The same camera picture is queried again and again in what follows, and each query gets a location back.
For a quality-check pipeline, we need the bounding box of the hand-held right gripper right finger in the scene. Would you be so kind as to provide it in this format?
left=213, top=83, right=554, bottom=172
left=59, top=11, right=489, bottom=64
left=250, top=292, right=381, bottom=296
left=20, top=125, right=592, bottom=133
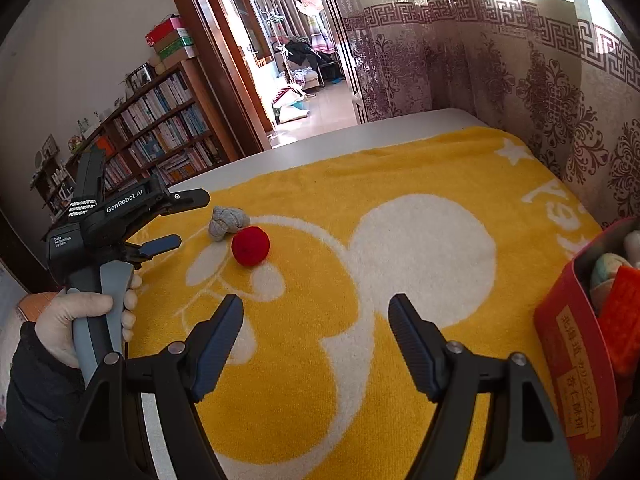
left=387, top=294, right=576, bottom=480

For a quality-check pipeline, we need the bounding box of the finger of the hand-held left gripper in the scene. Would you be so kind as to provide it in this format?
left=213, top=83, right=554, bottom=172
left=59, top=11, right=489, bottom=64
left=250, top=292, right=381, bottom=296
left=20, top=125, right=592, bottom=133
left=125, top=233, right=182, bottom=262
left=159, top=188, right=211, bottom=217

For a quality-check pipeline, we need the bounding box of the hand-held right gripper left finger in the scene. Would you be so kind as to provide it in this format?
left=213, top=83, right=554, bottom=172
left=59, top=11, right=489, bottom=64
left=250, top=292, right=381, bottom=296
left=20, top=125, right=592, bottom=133
left=75, top=294, right=246, bottom=480

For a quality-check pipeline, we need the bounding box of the light grey knotted sock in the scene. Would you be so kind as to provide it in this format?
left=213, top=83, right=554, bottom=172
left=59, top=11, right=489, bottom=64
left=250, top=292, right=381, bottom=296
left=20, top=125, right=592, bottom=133
left=208, top=205, right=251, bottom=243

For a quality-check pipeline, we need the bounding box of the red sock ball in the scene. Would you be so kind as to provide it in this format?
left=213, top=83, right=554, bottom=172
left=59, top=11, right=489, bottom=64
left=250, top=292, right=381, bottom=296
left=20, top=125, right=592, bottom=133
left=231, top=226, right=271, bottom=266

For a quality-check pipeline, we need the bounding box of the red cardboard box container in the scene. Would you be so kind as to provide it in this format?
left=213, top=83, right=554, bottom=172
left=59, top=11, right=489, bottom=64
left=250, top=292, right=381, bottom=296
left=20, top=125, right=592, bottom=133
left=532, top=217, right=640, bottom=480

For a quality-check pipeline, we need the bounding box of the cream patterned sock ball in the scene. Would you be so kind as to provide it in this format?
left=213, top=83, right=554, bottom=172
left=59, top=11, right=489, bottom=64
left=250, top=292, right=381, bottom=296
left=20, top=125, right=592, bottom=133
left=590, top=252, right=633, bottom=306

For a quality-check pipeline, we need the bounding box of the orange ribbed plastic piece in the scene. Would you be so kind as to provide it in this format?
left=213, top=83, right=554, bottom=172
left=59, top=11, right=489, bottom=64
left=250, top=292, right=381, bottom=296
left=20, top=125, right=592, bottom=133
left=597, top=265, right=640, bottom=376

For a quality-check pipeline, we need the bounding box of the person's left forearm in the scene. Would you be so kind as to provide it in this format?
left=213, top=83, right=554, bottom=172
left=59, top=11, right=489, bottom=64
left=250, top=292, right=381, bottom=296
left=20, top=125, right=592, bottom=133
left=0, top=320, right=96, bottom=480

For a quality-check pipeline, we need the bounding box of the person's left hand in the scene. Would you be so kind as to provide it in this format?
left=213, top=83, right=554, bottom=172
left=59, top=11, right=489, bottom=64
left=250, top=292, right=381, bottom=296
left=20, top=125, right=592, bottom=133
left=37, top=273, right=143, bottom=368

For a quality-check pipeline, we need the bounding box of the dark display shelf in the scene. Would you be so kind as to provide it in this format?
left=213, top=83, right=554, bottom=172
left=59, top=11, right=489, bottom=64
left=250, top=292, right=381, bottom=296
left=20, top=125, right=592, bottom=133
left=31, top=135, right=81, bottom=221

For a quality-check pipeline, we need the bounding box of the wooden bookshelf with books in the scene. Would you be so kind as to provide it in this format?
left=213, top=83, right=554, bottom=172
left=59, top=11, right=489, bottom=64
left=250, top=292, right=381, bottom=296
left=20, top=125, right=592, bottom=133
left=65, top=57, right=241, bottom=221

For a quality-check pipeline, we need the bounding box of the yellow and white towel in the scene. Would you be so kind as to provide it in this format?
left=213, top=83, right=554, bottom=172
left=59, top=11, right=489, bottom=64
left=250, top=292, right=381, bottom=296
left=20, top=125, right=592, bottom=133
left=125, top=127, right=606, bottom=480

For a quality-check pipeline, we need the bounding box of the framed photo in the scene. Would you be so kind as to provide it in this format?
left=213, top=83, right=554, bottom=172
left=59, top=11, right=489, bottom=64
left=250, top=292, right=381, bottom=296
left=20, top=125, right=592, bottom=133
left=127, top=62, right=156, bottom=88

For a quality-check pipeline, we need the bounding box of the white bag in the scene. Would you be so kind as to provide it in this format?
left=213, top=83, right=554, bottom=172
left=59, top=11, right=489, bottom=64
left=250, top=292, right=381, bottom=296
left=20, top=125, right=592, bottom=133
left=272, top=87, right=311, bottom=123

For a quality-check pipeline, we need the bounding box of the dark wooden door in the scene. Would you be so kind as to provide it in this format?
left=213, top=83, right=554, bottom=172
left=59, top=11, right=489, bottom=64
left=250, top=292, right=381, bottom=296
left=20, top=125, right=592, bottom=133
left=160, top=0, right=281, bottom=151

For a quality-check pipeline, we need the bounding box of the stack of coloured boxes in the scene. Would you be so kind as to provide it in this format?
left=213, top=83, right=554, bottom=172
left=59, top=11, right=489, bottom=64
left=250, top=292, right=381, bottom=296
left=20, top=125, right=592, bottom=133
left=145, top=17, right=196, bottom=68

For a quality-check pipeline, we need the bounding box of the coat rack with clothes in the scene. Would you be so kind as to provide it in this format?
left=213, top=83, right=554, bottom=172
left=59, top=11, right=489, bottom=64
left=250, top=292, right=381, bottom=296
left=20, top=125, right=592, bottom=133
left=270, top=10, right=313, bottom=91

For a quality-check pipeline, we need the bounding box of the patterned lace curtain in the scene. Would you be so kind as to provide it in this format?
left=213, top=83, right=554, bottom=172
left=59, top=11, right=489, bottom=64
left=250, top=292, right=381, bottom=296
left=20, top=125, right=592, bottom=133
left=320, top=0, right=640, bottom=226

